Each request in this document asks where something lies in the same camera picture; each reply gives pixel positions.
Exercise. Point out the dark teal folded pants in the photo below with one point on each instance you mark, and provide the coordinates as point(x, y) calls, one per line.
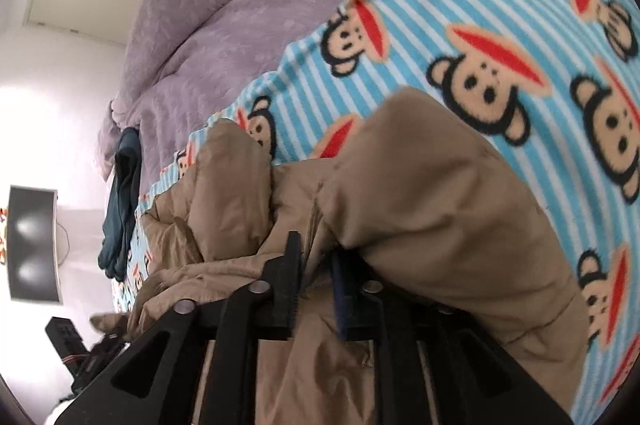
point(122, 205)

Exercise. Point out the blue striped monkey print blanket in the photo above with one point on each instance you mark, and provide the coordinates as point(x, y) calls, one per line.
point(425, 5)

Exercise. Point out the white door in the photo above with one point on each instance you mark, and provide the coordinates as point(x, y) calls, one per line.
point(85, 0)

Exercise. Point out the purple duvet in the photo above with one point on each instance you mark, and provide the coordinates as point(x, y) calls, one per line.
point(225, 30)

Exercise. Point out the tan puffer jacket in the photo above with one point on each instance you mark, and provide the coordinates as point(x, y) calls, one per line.
point(425, 205)

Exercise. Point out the black wall television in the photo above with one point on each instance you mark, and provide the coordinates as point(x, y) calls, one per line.
point(32, 245)

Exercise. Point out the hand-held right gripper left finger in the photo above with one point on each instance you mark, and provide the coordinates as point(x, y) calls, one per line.
point(287, 285)

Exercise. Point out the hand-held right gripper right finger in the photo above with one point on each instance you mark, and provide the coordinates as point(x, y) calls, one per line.
point(342, 300)

